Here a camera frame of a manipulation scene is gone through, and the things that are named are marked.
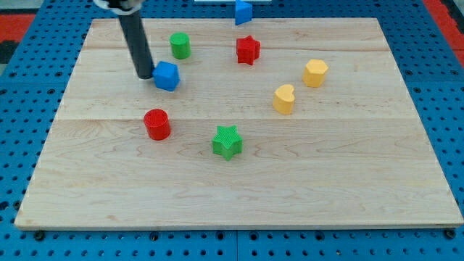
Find red cylinder block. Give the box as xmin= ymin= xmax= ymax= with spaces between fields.
xmin=144 ymin=109 xmax=171 ymax=141

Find blue cube block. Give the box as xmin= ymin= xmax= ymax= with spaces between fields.
xmin=152 ymin=61 xmax=180 ymax=91

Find green star block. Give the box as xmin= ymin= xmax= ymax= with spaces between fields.
xmin=212 ymin=125 xmax=243 ymax=161

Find light wooden board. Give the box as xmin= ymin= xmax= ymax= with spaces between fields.
xmin=15 ymin=18 xmax=463 ymax=231

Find yellow heart block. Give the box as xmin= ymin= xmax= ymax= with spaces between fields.
xmin=273 ymin=84 xmax=295 ymax=115

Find red star block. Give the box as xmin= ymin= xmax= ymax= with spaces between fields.
xmin=236 ymin=36 xmax=261 ymax=65

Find yellow hexagon block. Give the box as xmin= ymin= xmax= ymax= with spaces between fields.
xmin=302 ymin=59 xmax=328 ymax=88

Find green cylinder block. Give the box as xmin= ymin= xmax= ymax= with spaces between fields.
xmin=170 ymin=32 xmax=191 ymax=59

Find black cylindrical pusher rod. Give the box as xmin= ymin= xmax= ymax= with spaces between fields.
xmin=118 ymin=11 xmax=154 ymax=80

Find blue triangle block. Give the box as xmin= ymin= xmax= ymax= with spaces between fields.
xmin=235 ymin=0 xmax=253 ymax=25

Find white robot tool flange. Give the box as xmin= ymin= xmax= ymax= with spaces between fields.
xmin=93 ymin=0 xmax=145 ymax=16

